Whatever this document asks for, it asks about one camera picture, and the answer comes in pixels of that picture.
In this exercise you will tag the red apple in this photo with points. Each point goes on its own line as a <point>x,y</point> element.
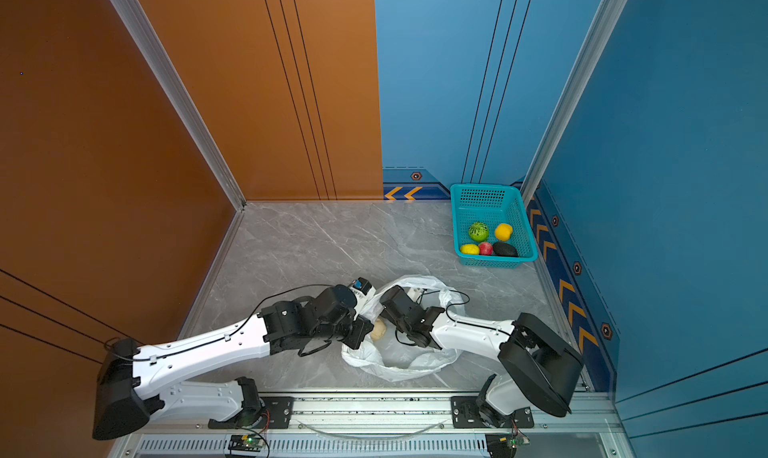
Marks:
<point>485,249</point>

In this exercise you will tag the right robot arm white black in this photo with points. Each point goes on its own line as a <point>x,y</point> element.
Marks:
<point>542,369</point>

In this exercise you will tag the left aluminium corner post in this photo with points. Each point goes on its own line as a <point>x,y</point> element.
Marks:
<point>142,32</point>

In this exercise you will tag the yellow lemon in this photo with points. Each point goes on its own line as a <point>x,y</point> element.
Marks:
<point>470,249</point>

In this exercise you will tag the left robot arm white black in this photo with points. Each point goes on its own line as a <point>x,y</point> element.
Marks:
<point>138,384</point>

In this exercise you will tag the left green circuit board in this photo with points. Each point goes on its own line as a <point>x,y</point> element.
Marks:
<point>247,445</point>

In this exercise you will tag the white plastic bag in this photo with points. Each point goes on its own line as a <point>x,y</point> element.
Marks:
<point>393,361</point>

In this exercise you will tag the aluminium corner post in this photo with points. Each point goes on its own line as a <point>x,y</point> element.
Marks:
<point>598,35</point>
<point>142,32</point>

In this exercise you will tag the green avocado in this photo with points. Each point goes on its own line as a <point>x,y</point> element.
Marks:
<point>504,249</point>

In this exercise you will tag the yellow orange mango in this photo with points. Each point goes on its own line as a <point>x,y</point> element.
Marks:
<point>503,232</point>

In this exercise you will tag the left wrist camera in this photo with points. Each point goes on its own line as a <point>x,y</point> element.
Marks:
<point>363,290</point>

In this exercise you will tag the green fruit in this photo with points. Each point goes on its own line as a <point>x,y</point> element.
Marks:
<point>479,232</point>

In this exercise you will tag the beige round fruit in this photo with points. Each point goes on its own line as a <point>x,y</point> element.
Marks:
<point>379,330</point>

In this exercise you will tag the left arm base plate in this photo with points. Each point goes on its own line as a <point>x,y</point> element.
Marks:
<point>272,412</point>

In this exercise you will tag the right circuit board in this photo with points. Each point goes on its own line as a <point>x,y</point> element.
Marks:
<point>505,445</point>

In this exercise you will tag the teal plastic basket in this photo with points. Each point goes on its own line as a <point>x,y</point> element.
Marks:
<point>492,205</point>

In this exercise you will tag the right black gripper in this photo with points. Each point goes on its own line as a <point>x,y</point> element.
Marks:
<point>383,311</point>

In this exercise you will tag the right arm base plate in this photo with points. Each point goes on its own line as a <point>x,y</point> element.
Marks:
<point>471,412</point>

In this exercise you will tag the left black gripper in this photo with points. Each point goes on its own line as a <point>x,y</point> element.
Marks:
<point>363,328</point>

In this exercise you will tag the right aluminium corner post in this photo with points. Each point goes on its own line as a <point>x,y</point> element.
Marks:
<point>598,35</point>

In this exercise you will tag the aluminium mounting rail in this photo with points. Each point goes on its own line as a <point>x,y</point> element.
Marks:
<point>400,423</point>

